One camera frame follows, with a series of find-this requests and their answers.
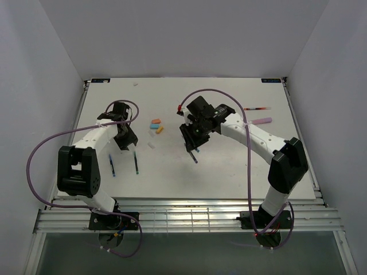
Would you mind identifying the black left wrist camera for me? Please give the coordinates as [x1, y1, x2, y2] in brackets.
[111, 102, 131, 120]

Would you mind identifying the cream highlighter cap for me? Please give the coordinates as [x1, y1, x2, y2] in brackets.
[155, 126, 164, 134]

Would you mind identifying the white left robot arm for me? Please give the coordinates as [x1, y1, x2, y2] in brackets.
[57, 123, 138, 229]

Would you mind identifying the green thin pen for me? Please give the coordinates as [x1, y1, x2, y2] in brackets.
[133, 151, 139, 175]

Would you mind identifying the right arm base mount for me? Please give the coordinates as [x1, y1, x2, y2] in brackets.
[236, 210, 292, 231]

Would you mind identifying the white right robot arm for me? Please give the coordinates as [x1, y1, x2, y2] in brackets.
[177, 108, 309, 227]

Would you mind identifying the orange thin pen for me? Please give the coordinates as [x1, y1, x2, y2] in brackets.
[243, 107, 271, 111]

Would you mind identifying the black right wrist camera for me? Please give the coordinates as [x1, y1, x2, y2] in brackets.
[187, 96, 214, 119]

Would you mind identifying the purple thin pen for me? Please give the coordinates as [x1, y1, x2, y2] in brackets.
[189, 152, 198, 164]

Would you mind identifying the blue thin pen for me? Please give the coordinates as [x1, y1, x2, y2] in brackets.
[108, 154, 116, 177]

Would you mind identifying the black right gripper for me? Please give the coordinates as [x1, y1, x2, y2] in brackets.
[179, 119, 210, 152]

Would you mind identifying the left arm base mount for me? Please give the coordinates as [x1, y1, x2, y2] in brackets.
[88, 213, 138, 231]

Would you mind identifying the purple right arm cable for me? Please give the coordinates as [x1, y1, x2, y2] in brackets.
[180, 89, 294, 250]

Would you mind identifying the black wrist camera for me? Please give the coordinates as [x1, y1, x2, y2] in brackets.
[111, 102, 131, 120]
[187, 96, 214, 119]

